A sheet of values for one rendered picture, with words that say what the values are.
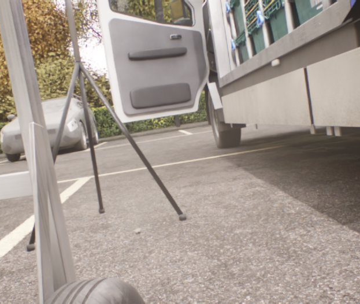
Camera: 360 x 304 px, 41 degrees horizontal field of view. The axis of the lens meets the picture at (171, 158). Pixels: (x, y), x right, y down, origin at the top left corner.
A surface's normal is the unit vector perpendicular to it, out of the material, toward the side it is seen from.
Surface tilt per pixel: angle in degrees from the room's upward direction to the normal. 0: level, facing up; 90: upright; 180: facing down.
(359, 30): 90
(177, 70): 88
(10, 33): 92
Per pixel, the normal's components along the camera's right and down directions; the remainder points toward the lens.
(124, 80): 0.42, 0.00
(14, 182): -0.17, 0.15
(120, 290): 0.76, -0.63
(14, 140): 0.05, 0.07
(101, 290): 0.32, -0.92
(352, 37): -0.99, 0.16
